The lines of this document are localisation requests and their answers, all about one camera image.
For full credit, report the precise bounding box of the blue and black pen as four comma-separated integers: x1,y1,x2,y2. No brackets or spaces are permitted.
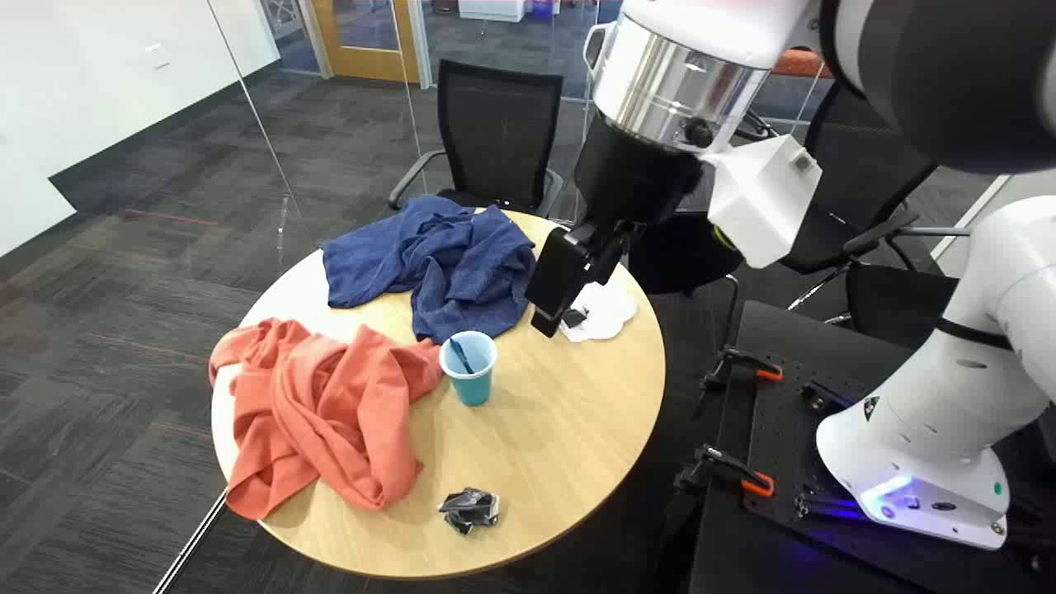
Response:
443,338,477,377

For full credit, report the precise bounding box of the black and orange clamp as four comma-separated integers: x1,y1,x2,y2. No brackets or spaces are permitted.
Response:
672,442,778,504
701,343,790,397

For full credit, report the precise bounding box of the black mesh office chair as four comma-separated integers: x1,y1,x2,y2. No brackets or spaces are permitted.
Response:
385,57,569,217

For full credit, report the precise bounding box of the orange cloth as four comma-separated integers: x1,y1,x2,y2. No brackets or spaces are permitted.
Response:
205,317,445,525

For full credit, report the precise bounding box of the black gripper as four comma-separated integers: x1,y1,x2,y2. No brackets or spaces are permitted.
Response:
526,113,706,340

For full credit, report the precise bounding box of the wooden door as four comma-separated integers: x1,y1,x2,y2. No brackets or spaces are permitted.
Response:
307,0,428,87

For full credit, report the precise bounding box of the black chair backrest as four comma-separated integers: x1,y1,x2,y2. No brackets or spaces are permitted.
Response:
627,211,748,298
843,261,960,351

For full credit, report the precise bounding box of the blue plastic cup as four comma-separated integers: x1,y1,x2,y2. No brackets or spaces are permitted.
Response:
437,326,500,408

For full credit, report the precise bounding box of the white cloth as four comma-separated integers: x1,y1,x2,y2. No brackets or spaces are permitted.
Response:
554,277,640,347

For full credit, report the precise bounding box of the black office chair with armrests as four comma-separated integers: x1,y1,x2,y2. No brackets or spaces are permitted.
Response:
755,78,976,322

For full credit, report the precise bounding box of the blue cloth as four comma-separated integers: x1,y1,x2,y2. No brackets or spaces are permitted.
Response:
319,196,537,347

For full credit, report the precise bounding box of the thin grey cable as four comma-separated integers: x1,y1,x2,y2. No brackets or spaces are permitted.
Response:
147,487,231,594

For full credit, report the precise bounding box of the crumpled dark plastic wrapper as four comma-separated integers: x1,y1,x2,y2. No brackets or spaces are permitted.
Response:
437,486,505,538

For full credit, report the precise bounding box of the white box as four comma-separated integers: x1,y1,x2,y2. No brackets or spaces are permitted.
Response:
456,0,530,25

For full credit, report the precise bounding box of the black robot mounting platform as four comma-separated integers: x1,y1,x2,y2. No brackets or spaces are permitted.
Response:
685,298,1056,594

